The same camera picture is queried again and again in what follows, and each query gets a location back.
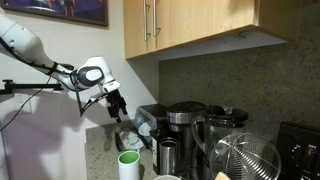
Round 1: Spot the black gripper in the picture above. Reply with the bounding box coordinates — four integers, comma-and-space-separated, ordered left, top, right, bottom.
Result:
105, 88, 129, 124

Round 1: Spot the white round plate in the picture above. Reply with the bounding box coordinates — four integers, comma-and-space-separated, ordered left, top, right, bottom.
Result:
137, 121, 153, 137

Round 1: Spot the silver toaster oven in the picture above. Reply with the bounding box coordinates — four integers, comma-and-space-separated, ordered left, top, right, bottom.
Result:
134, 103, 170, 152

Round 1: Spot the white mug green inside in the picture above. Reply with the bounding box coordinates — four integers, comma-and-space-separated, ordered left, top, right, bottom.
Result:
117, 150, 141, 180

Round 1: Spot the grey white dish cloth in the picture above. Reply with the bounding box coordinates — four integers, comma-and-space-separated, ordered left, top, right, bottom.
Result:
119, 129, 145, 151

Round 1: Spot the dark avocado oil bottle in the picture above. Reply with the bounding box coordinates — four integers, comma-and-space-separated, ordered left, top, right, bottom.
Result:
151, 128, 168, 176

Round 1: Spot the black steel coffee maker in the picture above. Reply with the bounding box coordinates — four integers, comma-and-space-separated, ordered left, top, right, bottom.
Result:
166, 101, 208, 178

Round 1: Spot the stainless steel tumbler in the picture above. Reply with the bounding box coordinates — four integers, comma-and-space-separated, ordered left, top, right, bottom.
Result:
159, 137, 180, 177

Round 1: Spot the glass blender black lid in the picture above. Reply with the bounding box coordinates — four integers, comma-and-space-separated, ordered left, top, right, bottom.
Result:
191, 105, 252, 180

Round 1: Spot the dark framed picture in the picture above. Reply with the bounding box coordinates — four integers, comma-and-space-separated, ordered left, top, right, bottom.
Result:
0, 0, 110, 27

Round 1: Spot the wooden spoon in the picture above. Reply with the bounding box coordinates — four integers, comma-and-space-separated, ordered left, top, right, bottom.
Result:
214, 171, 232, 180

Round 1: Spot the black electric stove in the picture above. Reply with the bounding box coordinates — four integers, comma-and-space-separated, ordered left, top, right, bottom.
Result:
275, 121, 320, 180

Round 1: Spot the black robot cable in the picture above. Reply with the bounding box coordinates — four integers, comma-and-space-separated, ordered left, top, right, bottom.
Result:
0, 36, 111, 118

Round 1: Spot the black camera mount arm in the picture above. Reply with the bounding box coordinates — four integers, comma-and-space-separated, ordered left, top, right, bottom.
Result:
0, 62, 75, 96

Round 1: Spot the white wall outlet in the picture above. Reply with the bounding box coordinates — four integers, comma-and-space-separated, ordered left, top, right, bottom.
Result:
13, 93, 33, 115

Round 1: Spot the metal cabinet handle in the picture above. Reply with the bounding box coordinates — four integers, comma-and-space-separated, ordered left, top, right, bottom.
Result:
152, 0, 162, 38
142, 0, 151, 43

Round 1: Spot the thin black hanging cable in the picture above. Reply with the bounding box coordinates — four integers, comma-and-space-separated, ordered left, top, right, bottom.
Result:
0, 75, 53, 133

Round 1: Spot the light wood wall cabinet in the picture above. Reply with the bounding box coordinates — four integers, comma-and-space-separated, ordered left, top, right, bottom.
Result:
123, 0, 301, 61

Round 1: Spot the metal wire mesh strainer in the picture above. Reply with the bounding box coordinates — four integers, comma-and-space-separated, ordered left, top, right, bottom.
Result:
209, 132, 283, 180

